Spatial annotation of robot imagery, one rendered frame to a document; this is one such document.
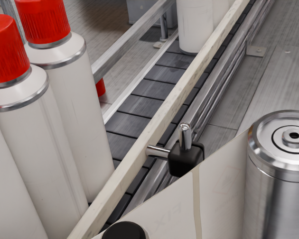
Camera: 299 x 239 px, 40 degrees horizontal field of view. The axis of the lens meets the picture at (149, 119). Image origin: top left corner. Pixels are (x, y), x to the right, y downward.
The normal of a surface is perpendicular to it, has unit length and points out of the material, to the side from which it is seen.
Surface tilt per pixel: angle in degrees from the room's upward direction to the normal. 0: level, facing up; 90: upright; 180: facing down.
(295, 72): 0
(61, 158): 90
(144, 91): 0
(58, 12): 90
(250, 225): 90
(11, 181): 90
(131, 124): 0
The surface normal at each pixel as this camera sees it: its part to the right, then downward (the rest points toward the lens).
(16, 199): 0.92, 0.15
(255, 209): -0.85, 0.39
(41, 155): 0.51, 0.49
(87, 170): 0.27, 0.58
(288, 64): -0.11, -0.78
